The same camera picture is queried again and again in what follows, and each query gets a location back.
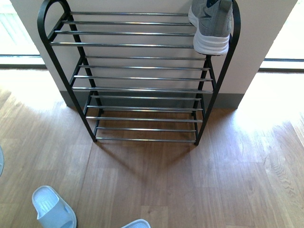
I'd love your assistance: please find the black metal shoe rack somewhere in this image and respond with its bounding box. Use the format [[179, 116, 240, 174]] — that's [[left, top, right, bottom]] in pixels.
[[37, 0, 241, 145]]

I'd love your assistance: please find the grey sneaker with laces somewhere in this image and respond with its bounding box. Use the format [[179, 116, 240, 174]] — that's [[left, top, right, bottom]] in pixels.
[[188, 0, 233, 56]]

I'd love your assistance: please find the black window frame right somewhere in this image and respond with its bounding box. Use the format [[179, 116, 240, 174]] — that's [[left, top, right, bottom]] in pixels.
[[258, 58, 304, 73]]

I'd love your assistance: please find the light blue slide slipper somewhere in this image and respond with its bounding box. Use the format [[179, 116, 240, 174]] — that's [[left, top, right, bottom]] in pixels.
[[32, 186, 77, 228]]

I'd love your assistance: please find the black window frame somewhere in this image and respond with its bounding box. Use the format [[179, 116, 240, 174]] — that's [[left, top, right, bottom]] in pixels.
[[0, 54, 47, 69], [258, 58, 304, 73]]

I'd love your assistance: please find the black window frame left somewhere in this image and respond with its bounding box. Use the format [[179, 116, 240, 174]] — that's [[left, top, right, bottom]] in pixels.
[[0, 54, 47, 69]]

